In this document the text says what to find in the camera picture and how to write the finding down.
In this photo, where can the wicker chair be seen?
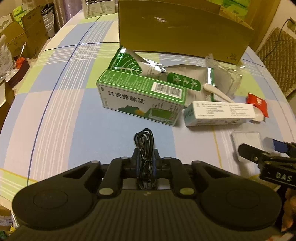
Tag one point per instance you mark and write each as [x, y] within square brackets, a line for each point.
[279, 60]

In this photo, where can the white printed carton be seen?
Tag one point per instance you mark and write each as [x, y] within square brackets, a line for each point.
[99, 9]

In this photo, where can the checked cloth desktop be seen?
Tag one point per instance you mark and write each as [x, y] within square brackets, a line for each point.
[69, 115]

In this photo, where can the red candy packet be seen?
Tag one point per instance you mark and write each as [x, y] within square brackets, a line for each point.
[259, 103]

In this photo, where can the small orange object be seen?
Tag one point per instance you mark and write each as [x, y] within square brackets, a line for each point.
[20, 62]

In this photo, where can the green tissue pack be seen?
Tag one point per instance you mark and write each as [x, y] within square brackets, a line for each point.
[20, 14]

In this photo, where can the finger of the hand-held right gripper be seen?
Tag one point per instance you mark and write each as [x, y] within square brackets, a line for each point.
[252, 151]
[283, 146]

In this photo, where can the white striped bag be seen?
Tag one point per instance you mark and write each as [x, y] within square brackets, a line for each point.
[49, 20]

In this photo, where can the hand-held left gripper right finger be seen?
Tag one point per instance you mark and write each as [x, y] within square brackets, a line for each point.
[154, 163]

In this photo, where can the person's right hand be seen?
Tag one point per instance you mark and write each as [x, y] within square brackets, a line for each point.
[290, 210]

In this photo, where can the brown cardboard box with cutout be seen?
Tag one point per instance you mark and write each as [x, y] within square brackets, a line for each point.
[13, 39]

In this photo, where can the stack of green tissue packs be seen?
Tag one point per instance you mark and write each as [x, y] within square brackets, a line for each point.
[235, 8]

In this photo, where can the crumpled silver plastic bag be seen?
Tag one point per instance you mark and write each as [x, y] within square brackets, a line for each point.
[5, 60]

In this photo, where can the clear plastic wrapper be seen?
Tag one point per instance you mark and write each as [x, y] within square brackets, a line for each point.
[231, 74]

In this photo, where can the clear plastic case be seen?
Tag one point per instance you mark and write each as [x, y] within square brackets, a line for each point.
[246, 141]

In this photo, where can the white and teal carton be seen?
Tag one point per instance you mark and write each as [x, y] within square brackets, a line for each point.
[219, 113]

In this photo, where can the silver foil pouch green label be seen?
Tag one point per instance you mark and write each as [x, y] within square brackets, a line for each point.
[131, 62]

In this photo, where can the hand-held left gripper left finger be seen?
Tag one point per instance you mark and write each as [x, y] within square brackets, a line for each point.
[137, 163]

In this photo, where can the flat dark open box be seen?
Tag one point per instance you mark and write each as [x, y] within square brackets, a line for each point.
[18, 74]

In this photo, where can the green and white medicine box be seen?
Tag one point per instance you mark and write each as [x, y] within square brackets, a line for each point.
[129, 97]

